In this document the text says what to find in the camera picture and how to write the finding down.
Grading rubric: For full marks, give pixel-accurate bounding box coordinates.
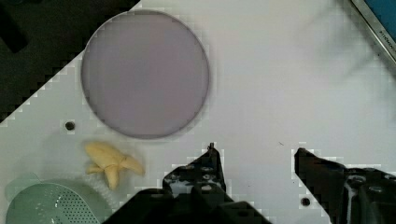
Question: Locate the round lilac plate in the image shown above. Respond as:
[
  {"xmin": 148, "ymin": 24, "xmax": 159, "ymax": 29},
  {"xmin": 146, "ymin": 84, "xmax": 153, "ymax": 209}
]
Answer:
[{"xmin": 80, "ymin": 9, "xmax": 210, "ymax": 139}]

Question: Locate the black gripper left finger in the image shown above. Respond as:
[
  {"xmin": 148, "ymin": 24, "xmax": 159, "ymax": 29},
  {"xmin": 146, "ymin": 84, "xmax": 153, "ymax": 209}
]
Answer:
[{"xmin": 106, "ymin": 143, "xmax": 271, "ymax": 224}]

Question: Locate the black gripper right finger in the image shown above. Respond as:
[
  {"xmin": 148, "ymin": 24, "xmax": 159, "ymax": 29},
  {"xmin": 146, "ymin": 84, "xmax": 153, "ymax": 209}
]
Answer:
[{"xmin": 294, "ymin": 147, "xmax": 396, "ymax": 224}]

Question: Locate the green perforated colander basket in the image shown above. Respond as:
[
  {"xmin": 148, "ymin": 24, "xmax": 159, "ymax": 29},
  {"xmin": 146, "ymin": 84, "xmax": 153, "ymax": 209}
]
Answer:
[{"xmin": 5, "ymin": 173, "xmax": 112, "ymax": 224}]

